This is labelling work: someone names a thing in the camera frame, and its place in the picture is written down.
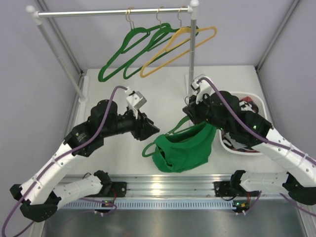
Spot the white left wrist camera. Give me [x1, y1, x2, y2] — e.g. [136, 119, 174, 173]
[125, 87, 147, 119]

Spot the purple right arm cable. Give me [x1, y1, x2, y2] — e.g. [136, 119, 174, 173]
[196, 77, 316, 218]

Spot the green double hanger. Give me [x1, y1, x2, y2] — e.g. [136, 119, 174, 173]
[98, 7, 160, 82]

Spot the green tank top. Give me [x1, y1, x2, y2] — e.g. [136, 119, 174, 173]
[152, 122, 216, 173]

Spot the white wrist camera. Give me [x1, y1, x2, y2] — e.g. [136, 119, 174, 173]
[190, 74, 213, 104]
[125, 87, 147, 119]

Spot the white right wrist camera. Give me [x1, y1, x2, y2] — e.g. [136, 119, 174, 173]
[190, 74, 213, 104]

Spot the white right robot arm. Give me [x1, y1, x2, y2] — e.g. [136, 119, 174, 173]
[183, 91, 316, 205]

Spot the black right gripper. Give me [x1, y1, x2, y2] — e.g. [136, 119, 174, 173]
[183, 90, 230, 133]

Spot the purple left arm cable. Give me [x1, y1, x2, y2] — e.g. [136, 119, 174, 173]
[0, 85, 130, 233]

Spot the aluminium mounting rail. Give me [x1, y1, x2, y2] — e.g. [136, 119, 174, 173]
[59, 174, 292, 198]

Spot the white metal clothes rack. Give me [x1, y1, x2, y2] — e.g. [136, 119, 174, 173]
[25, 0, 200, 129]

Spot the perforated cable tray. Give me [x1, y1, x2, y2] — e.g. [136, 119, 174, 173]
[56, 199, 247, 210]

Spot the yellow hanger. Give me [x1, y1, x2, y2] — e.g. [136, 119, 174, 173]
[140, 19, 218, 78]

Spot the grey garment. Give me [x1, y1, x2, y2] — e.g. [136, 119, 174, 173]
[227, 132, 245, 149]

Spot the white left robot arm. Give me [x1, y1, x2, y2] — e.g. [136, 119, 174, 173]
[10, 95, 159, 222]

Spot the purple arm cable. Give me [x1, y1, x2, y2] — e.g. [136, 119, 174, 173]
[0, 85, 130, 233]
[196, 77, 316, 218]

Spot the white laundry basket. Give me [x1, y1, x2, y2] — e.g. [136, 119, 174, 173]
[218, 92, 267, 156]

